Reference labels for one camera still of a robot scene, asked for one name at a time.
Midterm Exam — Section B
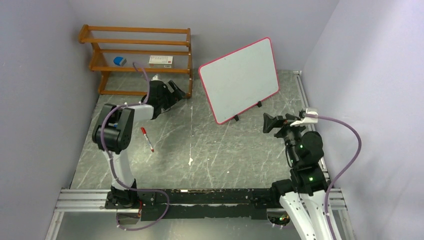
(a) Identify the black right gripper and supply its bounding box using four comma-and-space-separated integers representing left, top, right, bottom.
262, 112, 308, 165

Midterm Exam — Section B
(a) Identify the red capped whiteboard marker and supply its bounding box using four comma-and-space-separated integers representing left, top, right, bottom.
140, 127, 155, 153

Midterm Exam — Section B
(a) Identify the pink framed whiteboard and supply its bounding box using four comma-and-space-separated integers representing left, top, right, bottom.
198, 37, 280, 125

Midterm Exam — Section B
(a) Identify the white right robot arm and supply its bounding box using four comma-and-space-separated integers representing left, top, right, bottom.
262, 110, 342, 240

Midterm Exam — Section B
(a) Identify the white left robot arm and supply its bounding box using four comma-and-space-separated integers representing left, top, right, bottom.
92, 80, 186, 208

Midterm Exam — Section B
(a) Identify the blue whiteboard eraser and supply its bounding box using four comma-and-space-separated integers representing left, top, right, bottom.
113, 56, 127, 67

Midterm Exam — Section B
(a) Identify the white red card box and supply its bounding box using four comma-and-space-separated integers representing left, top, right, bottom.
148, 55, 174, 66

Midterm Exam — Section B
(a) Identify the wooden shelf rack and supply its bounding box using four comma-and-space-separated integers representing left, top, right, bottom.
77, 24, 194, 99

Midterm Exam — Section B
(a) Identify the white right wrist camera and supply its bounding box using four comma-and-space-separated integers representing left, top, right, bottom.
290, 107, 319, 127

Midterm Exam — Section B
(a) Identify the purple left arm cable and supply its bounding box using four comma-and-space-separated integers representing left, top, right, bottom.
99, 61, 170, 232

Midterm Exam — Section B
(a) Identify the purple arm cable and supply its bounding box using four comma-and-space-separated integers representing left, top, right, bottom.
306, 112, 363, 240
99, 61, 170, 232

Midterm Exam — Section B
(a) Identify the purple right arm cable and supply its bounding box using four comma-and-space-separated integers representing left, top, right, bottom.
306, 112, 363, 240

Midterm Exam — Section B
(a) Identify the aluminium frame rail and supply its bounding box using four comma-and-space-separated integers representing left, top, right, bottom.
44, 188, 357, 240

